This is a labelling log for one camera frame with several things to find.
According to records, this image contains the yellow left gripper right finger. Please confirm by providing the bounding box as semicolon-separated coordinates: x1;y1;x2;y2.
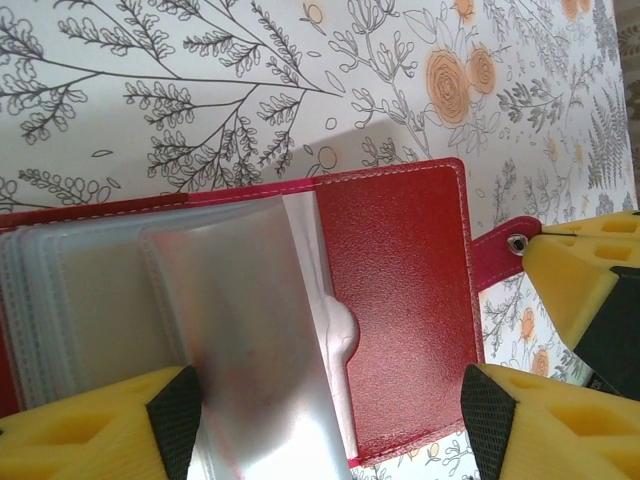
460;363;640;480

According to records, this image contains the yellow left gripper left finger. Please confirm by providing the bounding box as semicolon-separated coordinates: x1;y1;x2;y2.
0;364;204;480

